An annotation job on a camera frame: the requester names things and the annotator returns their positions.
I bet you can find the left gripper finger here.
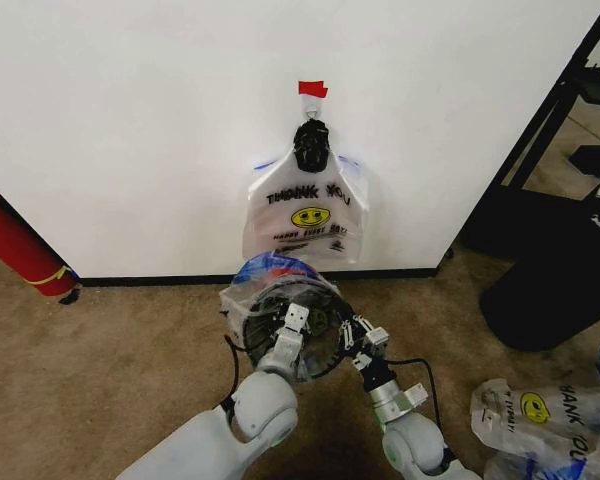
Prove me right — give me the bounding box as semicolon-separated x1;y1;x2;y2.
266;303;290;329
307;308;331;335

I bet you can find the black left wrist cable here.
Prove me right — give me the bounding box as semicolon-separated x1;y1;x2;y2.
220;333;242;414

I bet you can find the black baseboard strip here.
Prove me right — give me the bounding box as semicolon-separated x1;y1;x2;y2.
76;268;439;288

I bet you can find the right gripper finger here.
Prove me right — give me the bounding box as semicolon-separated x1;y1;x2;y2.
338;319;357;357
352;313;376;346

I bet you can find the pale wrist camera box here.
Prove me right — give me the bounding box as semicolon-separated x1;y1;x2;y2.
285;301;312;333
365;325;390;349

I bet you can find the white wall hook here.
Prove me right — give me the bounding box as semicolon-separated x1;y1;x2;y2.
302;96;326;124

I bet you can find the flat black box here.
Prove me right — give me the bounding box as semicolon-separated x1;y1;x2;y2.
568;143;600;177

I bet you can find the white thank you smiley bag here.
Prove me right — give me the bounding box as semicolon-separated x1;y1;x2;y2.
241;148;372;266

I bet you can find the clear bin liner bag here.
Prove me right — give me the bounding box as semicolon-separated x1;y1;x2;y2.
218;251;342;384

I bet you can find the black metal frame post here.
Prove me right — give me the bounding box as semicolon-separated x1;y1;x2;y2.
453;0;600;261

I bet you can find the crumpled clear plastic bag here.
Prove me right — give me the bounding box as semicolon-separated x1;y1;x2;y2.
483;439;600;480

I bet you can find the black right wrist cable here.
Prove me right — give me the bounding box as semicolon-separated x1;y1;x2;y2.
385;356;457;459

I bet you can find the crumpled thank you smiley bag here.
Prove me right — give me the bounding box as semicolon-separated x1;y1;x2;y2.
468;377;600;476

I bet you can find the red cylinder with yellow band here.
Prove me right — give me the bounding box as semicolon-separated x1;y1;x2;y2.
0;173;80;299

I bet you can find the red tape piece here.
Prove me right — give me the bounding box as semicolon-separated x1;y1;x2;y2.
297;79;330;100

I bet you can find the black wire mesh trash bin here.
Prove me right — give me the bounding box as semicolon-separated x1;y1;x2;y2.
239;279;355;385

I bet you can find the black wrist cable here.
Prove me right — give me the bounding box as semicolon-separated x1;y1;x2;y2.
220;333;242;414
385;356;457;459

